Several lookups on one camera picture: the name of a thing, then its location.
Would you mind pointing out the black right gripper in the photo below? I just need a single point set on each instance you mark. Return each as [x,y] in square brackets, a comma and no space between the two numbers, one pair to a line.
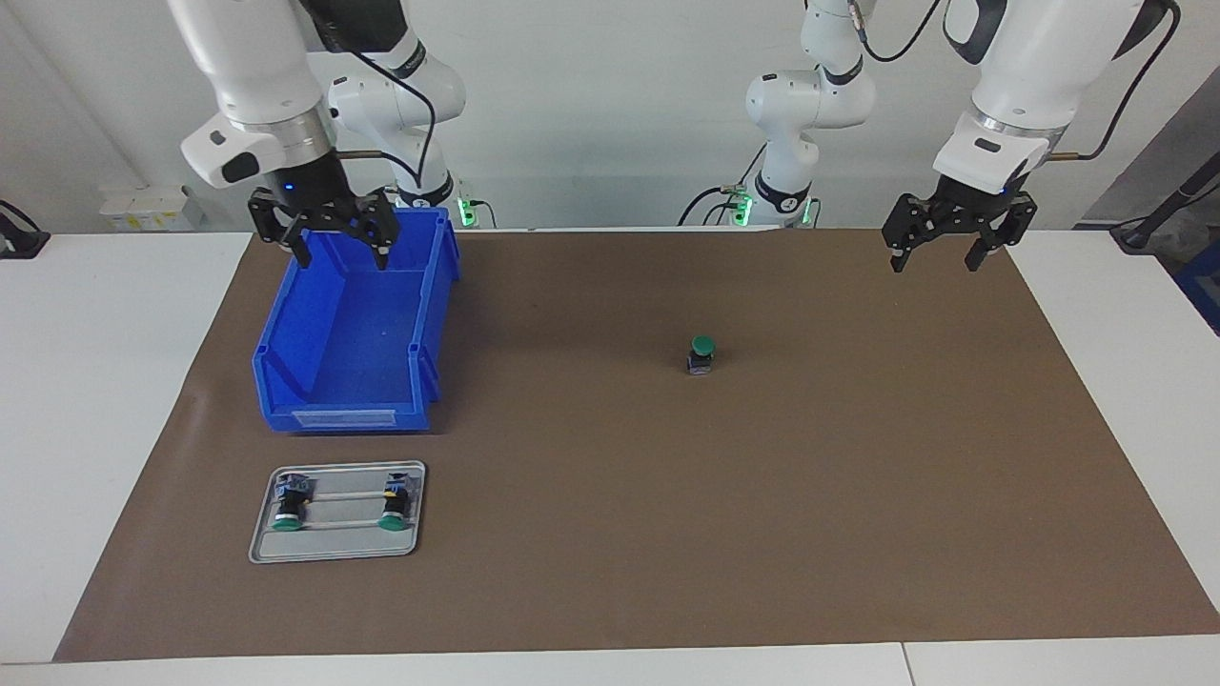
[315,191]

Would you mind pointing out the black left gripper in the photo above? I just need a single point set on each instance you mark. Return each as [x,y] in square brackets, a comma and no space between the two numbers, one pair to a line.
[972,210]

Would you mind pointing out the green push button switch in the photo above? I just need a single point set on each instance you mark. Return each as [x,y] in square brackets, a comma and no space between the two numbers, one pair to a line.
[291,500]
[393,500]
[701,343]

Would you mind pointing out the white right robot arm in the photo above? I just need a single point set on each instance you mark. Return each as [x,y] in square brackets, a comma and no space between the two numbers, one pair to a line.
[248,57]

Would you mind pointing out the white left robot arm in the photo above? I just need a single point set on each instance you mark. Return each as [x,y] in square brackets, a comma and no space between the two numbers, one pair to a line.
[1039,67]

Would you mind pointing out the blue plastic storage bin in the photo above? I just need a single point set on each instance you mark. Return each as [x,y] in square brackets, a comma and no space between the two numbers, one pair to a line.
[353,324]

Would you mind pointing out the black stand with pole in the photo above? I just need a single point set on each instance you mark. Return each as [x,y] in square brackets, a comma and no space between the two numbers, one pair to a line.
[1134,236]

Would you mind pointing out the white box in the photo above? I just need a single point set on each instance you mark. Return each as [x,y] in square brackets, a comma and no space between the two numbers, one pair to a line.
[143,210]

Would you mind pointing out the blue crate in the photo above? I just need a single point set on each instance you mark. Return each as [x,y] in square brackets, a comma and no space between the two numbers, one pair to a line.
[1206,286]

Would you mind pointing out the silver metal tray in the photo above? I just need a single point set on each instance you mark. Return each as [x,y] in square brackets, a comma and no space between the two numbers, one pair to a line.
[334,545]

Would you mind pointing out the brown table mat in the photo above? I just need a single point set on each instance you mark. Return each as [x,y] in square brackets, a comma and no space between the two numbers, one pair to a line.
[762,524]

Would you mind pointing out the black clamp mount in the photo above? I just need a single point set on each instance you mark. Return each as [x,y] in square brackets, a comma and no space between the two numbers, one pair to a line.
[24,246]

